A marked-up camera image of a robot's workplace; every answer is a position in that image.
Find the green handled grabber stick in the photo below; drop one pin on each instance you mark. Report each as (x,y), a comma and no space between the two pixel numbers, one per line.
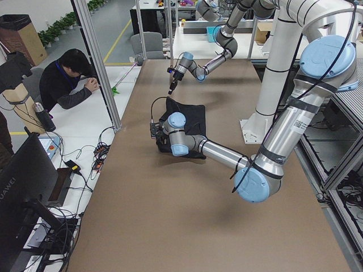
(123,74)

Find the black water bottle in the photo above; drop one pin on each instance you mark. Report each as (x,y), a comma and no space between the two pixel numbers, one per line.
(44,117)

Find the black power strip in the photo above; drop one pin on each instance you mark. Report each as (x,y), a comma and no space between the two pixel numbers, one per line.
(100,154)

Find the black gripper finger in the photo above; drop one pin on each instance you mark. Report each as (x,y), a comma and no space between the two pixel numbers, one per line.
(171,88)
(174,84)

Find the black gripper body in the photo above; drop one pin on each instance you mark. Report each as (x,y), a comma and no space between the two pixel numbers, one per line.
(177,76)
(162,139)

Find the seated operator in black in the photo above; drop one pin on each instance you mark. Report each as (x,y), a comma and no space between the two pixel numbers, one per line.
(67,81)

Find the grey office chair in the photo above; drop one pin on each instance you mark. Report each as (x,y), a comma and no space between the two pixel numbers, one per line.
(153,43)

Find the black huawei monitor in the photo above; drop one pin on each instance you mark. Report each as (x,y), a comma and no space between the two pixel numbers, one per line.
(30,174)

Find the black t-shirt with logo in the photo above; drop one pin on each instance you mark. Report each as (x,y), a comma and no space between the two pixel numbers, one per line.
(195,125)

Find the cardboard box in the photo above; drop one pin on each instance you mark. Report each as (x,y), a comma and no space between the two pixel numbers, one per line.
(19,34)

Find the teach pendant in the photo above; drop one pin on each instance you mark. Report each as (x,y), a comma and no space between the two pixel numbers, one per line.
(50,144)

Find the white central robot column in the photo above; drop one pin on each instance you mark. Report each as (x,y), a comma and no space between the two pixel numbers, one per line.
(293,19)

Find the aluminium frame post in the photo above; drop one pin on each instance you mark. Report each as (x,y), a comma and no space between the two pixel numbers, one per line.
(83,18)

